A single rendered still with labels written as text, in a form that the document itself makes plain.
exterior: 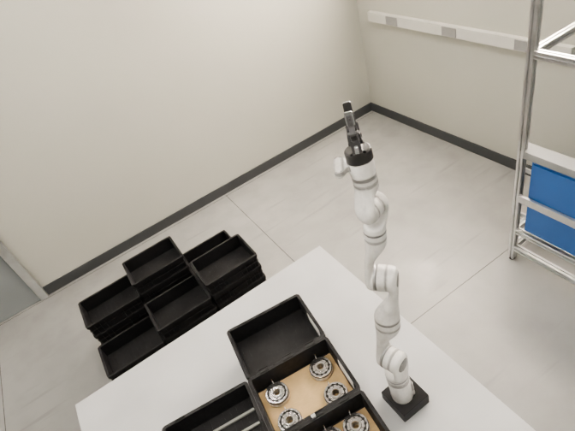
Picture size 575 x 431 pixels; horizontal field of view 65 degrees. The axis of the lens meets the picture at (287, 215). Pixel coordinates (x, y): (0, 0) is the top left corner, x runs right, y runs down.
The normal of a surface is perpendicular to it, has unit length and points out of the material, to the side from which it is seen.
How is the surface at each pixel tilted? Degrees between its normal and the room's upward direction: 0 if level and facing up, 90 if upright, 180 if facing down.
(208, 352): 0
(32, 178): 90
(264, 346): 0
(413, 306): 0
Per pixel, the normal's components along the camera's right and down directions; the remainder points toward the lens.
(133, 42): 0.52, 0.44
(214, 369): -0.24, -0.74
